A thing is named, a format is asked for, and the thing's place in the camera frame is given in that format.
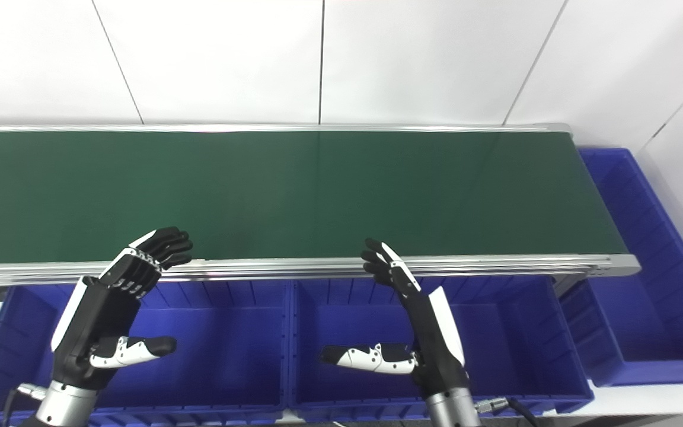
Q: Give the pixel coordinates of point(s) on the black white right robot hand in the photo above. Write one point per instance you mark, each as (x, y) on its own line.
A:
(436, 338)

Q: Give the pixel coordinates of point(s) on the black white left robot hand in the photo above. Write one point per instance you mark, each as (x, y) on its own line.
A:
(95, 314)

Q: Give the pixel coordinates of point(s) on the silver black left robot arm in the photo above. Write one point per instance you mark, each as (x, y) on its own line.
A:
(66, 406)

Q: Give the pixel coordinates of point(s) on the large blue plastic bin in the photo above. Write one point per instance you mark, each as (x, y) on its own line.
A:
(519, 350)
(650, 284)
(229, 356)

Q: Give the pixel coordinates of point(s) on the green conveyor belt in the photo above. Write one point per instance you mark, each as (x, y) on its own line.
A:
(294, 196)
(495, 265)

